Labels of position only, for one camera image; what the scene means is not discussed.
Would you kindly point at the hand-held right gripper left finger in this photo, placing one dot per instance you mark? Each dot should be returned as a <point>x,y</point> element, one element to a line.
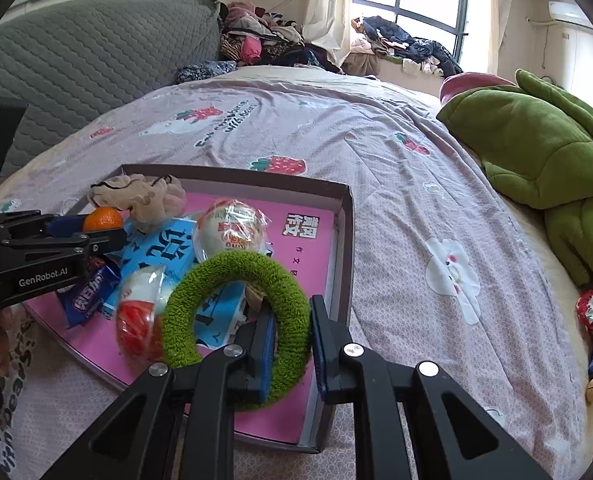
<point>266,355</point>

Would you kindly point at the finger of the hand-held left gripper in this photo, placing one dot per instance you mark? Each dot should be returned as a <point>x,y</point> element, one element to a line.
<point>64,225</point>
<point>104,242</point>

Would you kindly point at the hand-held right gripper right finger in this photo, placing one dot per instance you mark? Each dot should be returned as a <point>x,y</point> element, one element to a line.
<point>321,350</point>

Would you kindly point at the orange mandarin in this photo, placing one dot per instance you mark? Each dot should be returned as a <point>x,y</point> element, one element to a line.
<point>104,220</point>

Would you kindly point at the blue cookie packet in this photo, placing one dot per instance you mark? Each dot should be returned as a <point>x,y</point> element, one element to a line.
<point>89,295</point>

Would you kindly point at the beige scrunchie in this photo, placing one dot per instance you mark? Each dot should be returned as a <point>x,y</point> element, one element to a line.
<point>141,200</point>

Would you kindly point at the red white egg toy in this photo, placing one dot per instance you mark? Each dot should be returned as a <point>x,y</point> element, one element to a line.
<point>136,320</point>

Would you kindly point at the grey cardboard box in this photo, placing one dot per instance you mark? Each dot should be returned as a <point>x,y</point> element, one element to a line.
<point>344,260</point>

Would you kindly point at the blue white egg toy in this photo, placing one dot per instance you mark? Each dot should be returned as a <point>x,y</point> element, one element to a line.
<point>226,232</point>

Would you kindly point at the person's left hand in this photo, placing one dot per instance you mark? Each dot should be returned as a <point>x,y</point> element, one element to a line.
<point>1,347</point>

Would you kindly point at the pink and blue book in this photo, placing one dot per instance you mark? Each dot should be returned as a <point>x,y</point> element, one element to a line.
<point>296,260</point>

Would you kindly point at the grey quilted headboard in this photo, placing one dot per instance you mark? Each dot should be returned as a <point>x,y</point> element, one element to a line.
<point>101,60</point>

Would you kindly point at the dark floral cloth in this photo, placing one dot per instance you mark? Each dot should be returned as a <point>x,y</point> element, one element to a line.
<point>206,71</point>

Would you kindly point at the pile of clothes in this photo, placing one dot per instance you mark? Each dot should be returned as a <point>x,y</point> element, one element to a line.
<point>256,35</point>

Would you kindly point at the green fleece blanket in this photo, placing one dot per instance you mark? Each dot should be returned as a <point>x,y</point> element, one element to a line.
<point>526,150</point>

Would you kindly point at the brown cloth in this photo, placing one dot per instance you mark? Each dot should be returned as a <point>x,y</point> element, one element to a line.
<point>359,64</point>

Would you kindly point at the pink pillow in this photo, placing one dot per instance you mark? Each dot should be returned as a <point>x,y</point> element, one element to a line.
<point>464,85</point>

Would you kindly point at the dark clothes on windowsill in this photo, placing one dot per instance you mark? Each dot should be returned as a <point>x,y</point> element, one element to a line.
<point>406,42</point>

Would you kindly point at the cream curtain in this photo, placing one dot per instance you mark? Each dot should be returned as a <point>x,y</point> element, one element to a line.
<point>326,5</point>
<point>499,20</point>

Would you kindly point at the white air conditioner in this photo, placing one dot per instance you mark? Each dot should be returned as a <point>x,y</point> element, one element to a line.
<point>571,12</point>

